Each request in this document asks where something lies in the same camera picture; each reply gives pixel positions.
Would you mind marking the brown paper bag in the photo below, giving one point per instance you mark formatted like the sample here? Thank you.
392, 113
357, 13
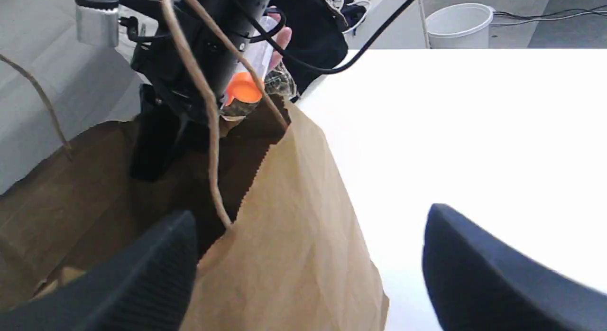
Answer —
280, 246

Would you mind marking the white plastic bucket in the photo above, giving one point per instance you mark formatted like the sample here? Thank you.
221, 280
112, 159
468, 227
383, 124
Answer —
460, 26

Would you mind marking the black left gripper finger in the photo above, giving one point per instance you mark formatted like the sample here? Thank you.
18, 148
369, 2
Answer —
145, 287
476, 282

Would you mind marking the left gripper black finger inside bag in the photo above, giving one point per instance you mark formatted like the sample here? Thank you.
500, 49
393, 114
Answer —
161, 126

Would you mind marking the person's hand holding tube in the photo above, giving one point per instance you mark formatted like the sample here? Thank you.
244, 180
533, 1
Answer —
282, 38

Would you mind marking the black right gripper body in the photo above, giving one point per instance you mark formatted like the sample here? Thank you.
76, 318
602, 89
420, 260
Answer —
186, 48

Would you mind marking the clear tube orange cap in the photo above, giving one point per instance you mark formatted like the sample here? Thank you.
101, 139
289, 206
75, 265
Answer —
242, 86

